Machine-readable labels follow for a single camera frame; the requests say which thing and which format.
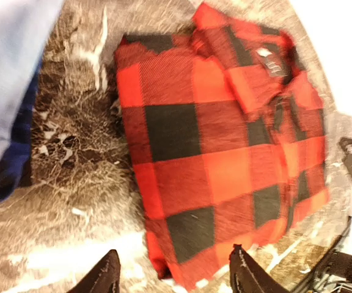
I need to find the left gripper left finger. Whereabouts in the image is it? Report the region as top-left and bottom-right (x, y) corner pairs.
(68, 249), (121, 293)

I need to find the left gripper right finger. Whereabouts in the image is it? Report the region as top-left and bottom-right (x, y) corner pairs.
(229, 244), (288, 293)

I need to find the red black plaid shirt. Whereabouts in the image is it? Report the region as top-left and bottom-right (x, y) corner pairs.
(114, 3), (329, 290)

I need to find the folded dark navy shirt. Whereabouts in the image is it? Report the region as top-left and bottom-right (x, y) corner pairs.
(0, 62), (42, 201)

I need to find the folded light blue shirt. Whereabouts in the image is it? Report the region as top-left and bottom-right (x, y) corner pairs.
(0, 1), (64, 160)

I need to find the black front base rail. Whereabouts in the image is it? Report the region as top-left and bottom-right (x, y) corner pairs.
(291, 216), (352, 293)

